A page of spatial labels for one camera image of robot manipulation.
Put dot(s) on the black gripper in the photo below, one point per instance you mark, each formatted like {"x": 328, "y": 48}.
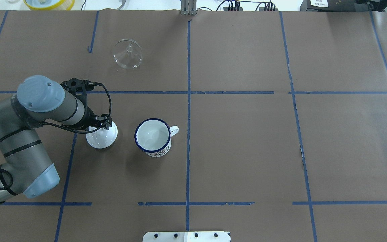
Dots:
{"x": 89, "y": 119}

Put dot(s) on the white ceramic lid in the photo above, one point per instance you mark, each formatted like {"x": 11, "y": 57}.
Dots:
{"x": 102, "y": 138}

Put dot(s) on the clear plastic funnel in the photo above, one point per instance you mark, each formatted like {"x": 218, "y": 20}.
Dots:
{"x": 127, "y": 53}

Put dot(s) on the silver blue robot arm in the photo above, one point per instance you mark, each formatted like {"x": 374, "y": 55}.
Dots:
{"x": 40, "y": 101}

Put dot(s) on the white enamel mug blue rim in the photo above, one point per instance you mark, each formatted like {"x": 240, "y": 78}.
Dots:
{"x": 153, "y": 136}

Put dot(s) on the yellow tape roll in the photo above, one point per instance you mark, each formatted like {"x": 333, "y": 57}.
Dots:
{"x": 49, "y": 5}

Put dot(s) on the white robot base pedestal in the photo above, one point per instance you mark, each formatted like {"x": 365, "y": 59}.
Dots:
{"x": 187, "y": 236}

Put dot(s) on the aluminium frame post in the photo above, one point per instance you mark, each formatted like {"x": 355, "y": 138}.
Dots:
{"x": 188, "y": 7}

